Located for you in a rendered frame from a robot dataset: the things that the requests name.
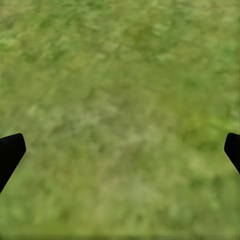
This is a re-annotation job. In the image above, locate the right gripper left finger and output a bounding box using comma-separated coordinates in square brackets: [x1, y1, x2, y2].
[0, 133, 26, 193]

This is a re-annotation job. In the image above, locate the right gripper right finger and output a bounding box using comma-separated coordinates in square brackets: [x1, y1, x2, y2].
[224, 133, 240, 173]

